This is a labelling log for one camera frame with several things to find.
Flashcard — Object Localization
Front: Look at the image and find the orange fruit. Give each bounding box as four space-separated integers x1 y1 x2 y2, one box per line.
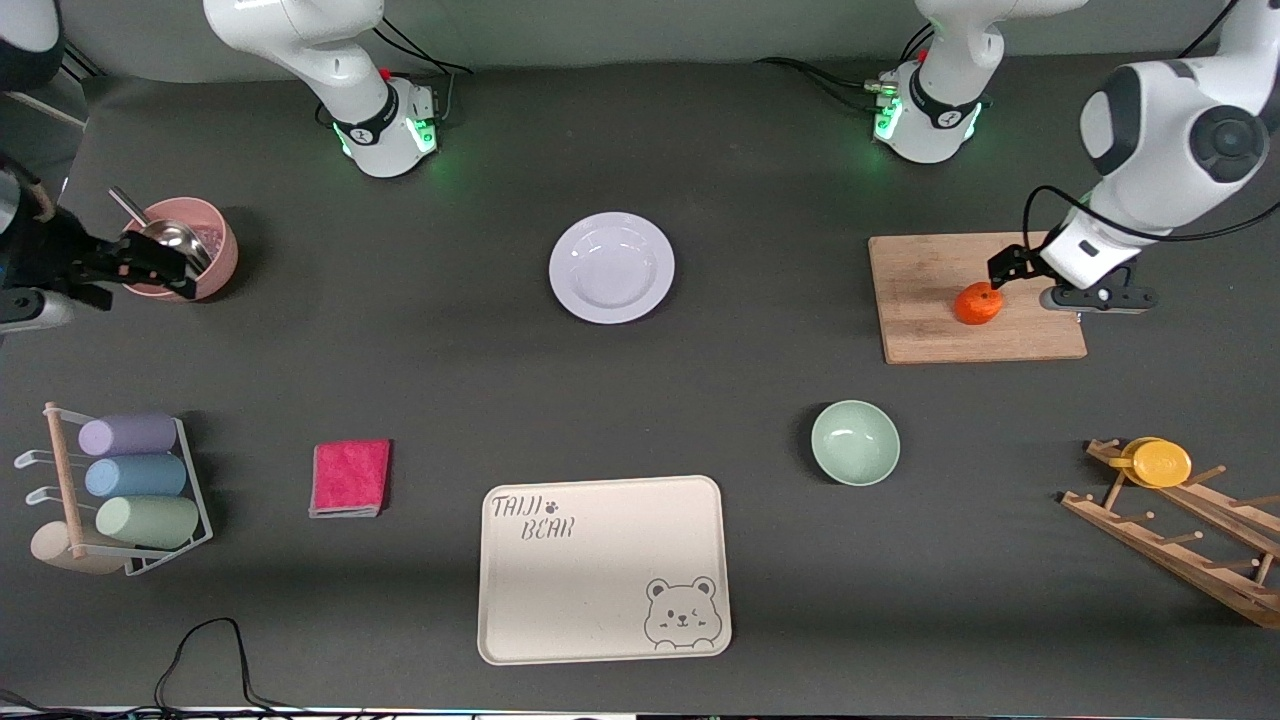
953 281 1005 326

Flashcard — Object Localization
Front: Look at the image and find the white round plate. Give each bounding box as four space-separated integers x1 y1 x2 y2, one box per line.
549 211 676 325

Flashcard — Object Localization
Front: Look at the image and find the metal scoop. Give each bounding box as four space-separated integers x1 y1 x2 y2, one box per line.
108 186 214 276

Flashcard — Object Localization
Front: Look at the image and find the wooden cutting board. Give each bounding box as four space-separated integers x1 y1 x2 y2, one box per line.
868 231 1088 365

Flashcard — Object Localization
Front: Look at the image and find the pink bowl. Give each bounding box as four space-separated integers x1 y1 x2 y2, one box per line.
118 196 240 303

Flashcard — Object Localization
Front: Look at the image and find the purple cup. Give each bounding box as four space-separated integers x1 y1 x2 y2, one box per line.
78 413 179 458

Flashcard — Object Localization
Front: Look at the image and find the blue cup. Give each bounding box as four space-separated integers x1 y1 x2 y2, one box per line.
84 454 188 499

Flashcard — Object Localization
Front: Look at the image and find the pale green bowl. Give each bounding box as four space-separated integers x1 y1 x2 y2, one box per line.
810 399 901 488

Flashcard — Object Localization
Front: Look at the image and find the yellow cup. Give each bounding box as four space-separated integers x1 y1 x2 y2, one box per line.
1108 437 1193 489

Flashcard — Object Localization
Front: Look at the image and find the green cup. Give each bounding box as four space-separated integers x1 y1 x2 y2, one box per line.
95 495 201 550

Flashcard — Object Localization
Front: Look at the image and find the pink folded cloth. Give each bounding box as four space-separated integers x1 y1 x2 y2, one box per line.
308 438 393 519

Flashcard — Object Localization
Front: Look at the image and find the beige cup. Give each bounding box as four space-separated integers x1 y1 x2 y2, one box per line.
30 520 126 576

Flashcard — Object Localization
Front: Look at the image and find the wooden peg drying rack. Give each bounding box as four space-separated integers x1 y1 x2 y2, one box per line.
1060 437 1280 631

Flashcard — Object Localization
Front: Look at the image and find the beige bear print tray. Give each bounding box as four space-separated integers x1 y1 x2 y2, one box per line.
477 474 733 666

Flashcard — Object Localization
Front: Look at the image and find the white wire cup rack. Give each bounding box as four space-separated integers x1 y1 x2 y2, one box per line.
14 402 215 578

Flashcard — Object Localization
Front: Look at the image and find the black left base cable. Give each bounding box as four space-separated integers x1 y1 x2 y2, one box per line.
800 66 893 113
753 55 881 93

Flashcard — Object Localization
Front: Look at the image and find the black base cable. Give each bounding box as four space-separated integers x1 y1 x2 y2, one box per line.
753 55 881 93
373 18 473 77
800 66 893 113

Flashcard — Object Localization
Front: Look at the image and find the black right base cable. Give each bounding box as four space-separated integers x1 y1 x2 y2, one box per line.
373 18 473 77

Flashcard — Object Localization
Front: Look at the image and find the black cable loop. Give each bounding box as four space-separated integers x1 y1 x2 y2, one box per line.
155 617 301 713

